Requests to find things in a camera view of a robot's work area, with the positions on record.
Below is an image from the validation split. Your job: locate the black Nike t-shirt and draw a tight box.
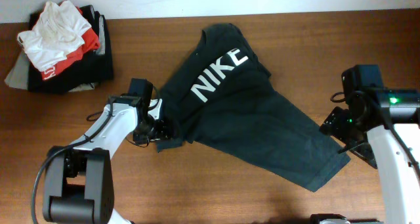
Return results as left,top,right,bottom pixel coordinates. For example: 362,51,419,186
157,23,350,192

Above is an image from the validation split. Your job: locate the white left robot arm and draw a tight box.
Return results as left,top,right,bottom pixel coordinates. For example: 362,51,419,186
39,96,171,223

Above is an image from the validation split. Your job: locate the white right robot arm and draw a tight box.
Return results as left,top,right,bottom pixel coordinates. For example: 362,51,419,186
320,87,419,223

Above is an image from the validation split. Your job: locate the black folded garment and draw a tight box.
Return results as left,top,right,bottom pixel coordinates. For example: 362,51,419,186
28,5,114,94

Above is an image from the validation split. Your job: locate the red folded garment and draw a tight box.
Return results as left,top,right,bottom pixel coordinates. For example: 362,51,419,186
41,28,104,81

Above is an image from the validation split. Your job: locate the white crumpled garment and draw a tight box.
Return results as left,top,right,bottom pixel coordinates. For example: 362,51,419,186
17,1,91,72

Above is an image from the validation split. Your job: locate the grey-green folded garment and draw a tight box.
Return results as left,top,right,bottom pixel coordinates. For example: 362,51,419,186
5,51,99,92

